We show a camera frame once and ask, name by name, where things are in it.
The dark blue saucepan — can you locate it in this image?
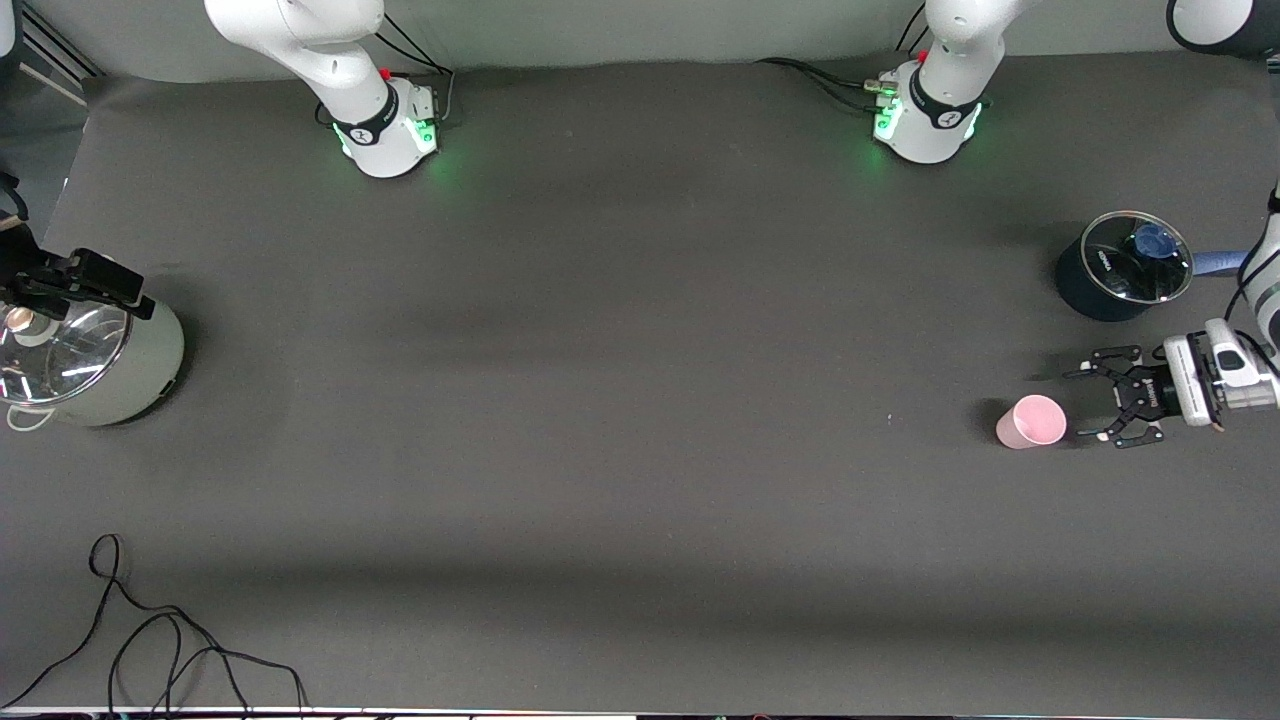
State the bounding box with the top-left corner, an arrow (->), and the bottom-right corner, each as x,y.
1055,210 -> 1251,323

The black base cable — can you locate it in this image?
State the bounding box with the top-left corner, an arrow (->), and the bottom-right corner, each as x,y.
375,8 -> 456,126
755,57 -> 896,111
898,5 -> 936,61

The sage green cooking pot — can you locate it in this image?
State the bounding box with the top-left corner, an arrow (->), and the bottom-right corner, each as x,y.
0,255 -> 186,433

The pink plastic cup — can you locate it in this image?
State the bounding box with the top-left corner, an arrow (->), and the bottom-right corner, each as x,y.
996,394 -> 1068,450

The glass lid blue knob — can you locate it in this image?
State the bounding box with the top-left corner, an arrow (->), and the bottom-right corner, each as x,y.
1082,210 -> 1195,303

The glass pot lid beige knob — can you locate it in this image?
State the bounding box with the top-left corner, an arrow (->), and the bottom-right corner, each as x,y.
0,300 -> 133,406

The grey metal rail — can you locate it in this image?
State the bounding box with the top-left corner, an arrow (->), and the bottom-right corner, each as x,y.
0,0 -> 104,106

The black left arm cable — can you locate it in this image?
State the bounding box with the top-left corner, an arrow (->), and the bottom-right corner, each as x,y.
1225,180 -> 1280,353

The thin black cable on mat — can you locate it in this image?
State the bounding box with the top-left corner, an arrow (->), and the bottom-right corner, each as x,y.
0,533 -> 308,713

